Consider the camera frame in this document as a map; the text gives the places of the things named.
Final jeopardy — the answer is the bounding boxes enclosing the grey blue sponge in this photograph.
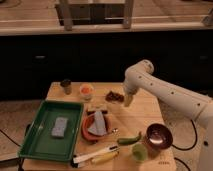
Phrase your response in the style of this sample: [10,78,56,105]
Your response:
[51,117,68,138]

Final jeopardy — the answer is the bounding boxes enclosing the yellow banana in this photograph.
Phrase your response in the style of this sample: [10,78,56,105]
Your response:
[91,151,119,164]

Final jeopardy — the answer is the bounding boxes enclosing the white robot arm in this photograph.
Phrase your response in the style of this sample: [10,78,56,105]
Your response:
[123,60,213,171]

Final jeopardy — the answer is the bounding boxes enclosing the green cucumber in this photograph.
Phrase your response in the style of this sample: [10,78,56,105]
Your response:
[117,132,142,146]

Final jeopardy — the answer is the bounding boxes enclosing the black cable right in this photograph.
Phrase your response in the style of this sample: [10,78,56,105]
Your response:
[171,119,199,171]

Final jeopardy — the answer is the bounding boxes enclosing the grey folded cloth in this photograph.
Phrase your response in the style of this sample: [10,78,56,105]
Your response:
[88,111,107,136]

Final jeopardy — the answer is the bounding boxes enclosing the orange red bowl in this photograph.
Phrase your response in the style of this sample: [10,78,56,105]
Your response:
[81,114,111,141]

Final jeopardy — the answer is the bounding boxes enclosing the wooden chair frame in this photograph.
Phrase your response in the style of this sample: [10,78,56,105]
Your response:
[55,0,134,31]

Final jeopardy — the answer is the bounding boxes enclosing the black cable left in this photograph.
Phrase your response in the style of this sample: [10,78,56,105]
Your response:
[0,129,22,148]

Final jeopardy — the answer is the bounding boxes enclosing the dark red grape bunch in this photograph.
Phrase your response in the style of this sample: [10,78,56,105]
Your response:
[105,91,124,103]

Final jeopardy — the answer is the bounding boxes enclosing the green plastic tray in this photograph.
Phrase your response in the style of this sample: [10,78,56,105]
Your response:
[18,100,83,162]

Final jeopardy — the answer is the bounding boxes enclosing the metal spoon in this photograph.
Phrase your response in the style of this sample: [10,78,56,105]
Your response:
[107,128,118,135]

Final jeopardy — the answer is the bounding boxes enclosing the black cable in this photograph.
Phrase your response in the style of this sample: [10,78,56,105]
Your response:
[0,129,22,148]
[171,119,199,171]

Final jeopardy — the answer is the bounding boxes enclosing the clear cup orange contents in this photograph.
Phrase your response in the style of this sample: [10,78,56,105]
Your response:
[79,83,94,100]

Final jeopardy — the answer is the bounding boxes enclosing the dark maroon bowl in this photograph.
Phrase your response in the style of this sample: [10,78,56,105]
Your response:
[144,123,173,157]

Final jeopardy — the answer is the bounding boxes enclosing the small dark brown cup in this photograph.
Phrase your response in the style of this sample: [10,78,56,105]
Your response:
[60,79,72,95]

